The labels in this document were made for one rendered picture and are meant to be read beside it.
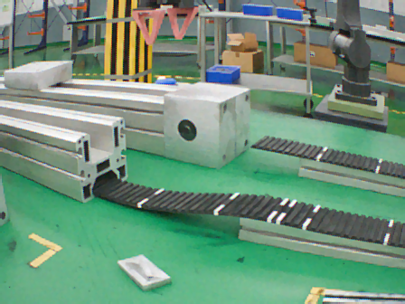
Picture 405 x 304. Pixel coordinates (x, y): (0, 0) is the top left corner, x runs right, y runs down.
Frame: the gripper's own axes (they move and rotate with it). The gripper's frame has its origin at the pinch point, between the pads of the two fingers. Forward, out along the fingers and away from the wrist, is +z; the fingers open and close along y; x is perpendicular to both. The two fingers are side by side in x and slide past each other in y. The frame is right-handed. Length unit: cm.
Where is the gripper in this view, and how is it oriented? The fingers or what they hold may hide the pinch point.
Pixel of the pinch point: (164, 37)
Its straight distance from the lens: 88.5
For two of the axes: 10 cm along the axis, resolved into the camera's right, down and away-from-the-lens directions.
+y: -5.0, 2.9, -8.1
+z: -0.1, 9.4, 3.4
